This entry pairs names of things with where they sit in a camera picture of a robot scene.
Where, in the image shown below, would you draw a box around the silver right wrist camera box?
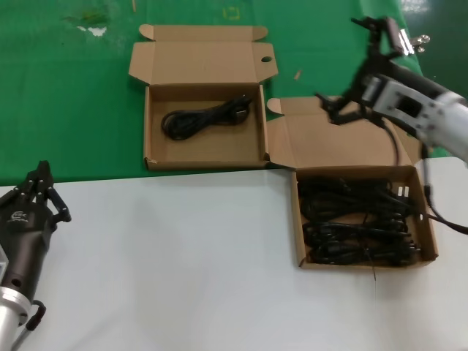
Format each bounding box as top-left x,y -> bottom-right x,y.
360,72 -> 440,137

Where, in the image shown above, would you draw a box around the cardboard box holding cables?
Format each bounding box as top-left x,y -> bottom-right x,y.
265,94 -> 439,271

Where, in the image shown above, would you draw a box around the black cable bundle white prongs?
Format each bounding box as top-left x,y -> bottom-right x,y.
298,177 -> 411,211

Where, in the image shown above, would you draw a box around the green table cloth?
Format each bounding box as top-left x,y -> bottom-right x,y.
0,0 -> 462,187

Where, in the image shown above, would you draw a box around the silver metal binder clip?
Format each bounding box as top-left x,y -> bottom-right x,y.
398,29 -> 431,56

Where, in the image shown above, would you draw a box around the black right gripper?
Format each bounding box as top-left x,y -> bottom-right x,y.
315,15 -> 451,126

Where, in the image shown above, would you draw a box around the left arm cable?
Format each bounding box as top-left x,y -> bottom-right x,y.
10,299 -> 48,351

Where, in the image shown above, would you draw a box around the shallow open cardboard box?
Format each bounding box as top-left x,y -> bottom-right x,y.
127,23 -> 279,172

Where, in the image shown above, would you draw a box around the black power cable bundle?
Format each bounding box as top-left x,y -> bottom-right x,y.
160,94 -> 254,141
301,197 -> 409,238
303,222 -> 422,284

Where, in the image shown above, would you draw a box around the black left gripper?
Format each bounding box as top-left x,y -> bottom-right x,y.
0,159 -> 72,304

